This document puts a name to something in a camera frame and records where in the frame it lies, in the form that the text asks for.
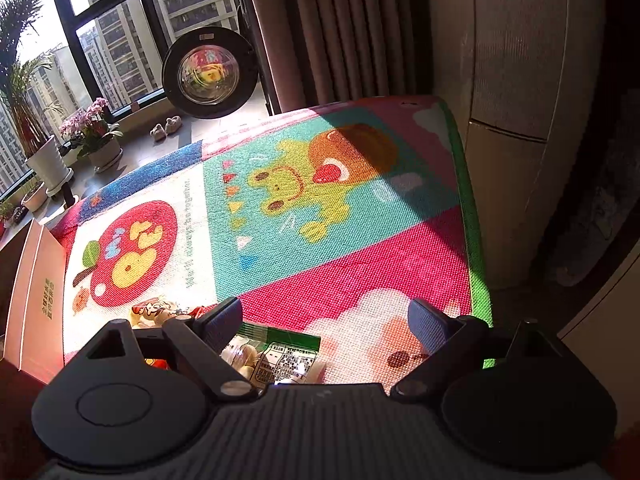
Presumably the low white planter bowl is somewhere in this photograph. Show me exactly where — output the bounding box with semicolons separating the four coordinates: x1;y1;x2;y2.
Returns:
21;181;48;214

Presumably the red cartoon snack bag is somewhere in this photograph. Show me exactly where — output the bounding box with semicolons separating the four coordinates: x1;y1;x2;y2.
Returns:
129;297;208;371

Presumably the pair of white slippers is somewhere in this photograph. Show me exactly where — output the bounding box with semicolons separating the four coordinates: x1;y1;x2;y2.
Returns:
149;115;182;142

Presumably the round washing machine door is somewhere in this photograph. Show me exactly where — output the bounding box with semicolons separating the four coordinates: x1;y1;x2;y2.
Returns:
162;26;259;119

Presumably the beige curtain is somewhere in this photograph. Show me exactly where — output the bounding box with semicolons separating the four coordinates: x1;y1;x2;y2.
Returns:
250;0;433;112

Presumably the pink orchid in pot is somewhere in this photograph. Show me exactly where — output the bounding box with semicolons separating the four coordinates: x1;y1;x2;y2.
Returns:
60;98;122;174

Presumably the colourful cartoon play mat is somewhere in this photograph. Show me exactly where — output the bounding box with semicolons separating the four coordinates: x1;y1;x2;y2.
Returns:
53;96;492;386

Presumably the brown cardboard box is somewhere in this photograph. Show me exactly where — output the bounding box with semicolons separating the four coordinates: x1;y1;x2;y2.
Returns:
1;221;66;384

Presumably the tall plant in white pot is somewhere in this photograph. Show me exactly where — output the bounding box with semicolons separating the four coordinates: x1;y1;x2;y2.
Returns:
1;0;73;196

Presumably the green edged clear snack packet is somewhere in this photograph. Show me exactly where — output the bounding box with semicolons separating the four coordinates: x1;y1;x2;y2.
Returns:
221;322;326;390

